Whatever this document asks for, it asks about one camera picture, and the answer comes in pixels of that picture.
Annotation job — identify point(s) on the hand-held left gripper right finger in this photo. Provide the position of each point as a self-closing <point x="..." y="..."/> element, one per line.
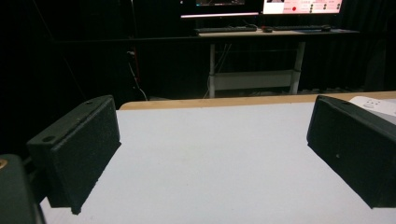
<point x="355" y="149"/>

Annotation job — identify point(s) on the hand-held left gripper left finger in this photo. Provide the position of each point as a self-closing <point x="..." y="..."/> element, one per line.
<point x="77" y="155"/>

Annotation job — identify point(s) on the white power strip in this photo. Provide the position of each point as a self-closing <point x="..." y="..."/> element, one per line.
<point x="378" y="106"/>

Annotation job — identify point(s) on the computer mouse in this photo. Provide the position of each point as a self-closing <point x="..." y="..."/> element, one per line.
<point x="326" y="28"/>
<point x="267" y="29"/>

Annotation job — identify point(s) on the white-legged desk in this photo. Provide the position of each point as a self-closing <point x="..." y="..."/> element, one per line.
<point x="255" y="62"/>

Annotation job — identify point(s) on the black keyboard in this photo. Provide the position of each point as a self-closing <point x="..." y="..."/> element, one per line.
<point x="225" y="29"/>
<point x="295" y="27"/>

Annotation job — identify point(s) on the bright computer monitor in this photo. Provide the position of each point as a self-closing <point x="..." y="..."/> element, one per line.
<point x="302" y="6"/>

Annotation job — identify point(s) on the dark computer monitor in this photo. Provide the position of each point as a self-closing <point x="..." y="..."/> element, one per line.
<point x="219" y="7"/>

